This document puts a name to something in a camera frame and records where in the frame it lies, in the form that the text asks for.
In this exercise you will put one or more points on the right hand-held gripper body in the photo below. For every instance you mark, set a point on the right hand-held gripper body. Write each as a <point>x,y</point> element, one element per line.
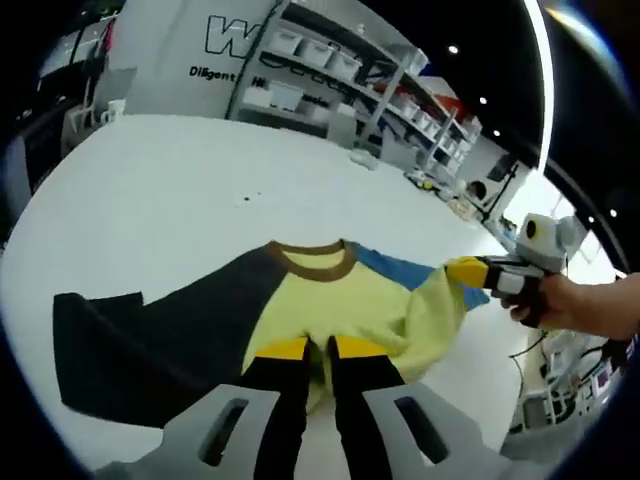
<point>547,242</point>

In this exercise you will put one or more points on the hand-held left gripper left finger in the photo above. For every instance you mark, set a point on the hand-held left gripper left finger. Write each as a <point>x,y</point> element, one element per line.
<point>280,400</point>

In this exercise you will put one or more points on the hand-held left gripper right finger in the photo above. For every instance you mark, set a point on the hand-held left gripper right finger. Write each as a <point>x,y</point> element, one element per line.
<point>360,400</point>

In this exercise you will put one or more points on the yellow blue grey garment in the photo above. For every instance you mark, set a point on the yellow blue grey garment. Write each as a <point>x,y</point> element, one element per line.
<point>330,310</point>

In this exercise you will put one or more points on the person's right hand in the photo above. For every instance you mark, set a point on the person's right hand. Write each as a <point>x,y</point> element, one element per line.
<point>547,300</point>

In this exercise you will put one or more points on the black tripod stand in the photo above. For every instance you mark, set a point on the black tripod stand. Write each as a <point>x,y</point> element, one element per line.
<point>500,192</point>

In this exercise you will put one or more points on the small yellow black toy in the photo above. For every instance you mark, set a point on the small yellow black toy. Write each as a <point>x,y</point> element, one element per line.
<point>425,184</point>

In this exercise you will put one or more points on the linear ceiling light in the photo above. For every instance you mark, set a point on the linear ceiling light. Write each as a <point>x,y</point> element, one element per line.
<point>542,75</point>

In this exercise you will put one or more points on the small white object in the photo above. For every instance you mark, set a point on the small white object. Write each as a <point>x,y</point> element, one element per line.
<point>362,160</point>

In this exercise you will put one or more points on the grey metal shelving unit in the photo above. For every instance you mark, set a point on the grey metal shelving unit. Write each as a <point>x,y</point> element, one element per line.
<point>360,75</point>

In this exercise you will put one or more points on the row of white storage bins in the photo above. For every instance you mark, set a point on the row of white storage bins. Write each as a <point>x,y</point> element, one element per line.
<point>320,52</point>

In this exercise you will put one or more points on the white mug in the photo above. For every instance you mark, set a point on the white mug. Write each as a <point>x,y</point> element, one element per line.
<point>114,111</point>

